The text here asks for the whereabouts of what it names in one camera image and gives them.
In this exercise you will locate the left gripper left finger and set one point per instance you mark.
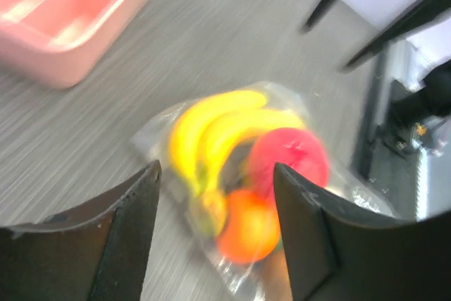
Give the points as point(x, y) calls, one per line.
point(97, 250)

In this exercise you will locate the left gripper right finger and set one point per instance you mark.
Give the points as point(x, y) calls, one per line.
point(336, 250)

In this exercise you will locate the orange fruit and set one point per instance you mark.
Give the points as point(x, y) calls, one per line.
point(252, 231)

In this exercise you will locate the red apple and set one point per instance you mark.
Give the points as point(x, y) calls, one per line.
point(300, 149)

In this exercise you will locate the clear polka dot zip bag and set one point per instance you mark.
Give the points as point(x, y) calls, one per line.
point(207, 214)

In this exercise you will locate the yellow banana bunch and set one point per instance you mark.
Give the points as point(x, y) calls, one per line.
point(204, 136)

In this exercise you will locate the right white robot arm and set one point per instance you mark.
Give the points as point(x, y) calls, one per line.
point(434, 98)

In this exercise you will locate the pink divided organizer tray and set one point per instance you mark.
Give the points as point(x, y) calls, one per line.
point(58, 42)

